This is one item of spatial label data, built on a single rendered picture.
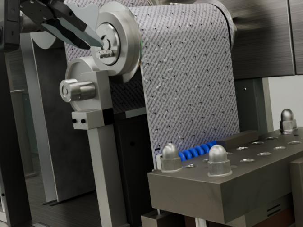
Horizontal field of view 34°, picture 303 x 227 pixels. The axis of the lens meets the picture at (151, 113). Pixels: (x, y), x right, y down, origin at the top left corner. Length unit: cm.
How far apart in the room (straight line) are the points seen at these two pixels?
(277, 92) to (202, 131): 301
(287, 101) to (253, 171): 316
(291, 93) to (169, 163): 312
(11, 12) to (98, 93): 22
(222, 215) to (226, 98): 35
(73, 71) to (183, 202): 39
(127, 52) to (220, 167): 26
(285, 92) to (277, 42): 286
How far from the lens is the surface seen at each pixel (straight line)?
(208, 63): 97
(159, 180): 79
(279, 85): 393
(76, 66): 101
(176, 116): 90
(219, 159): 73
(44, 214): 115
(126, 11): 86
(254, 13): 108
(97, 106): 90
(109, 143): 91
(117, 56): 87
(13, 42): 76
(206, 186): 72
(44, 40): 111
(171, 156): 79
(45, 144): 122
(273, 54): 105
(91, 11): 83
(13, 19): 77
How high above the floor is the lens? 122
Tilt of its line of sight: 7 degrees down
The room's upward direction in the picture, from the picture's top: 8 degrees counter-clockwise
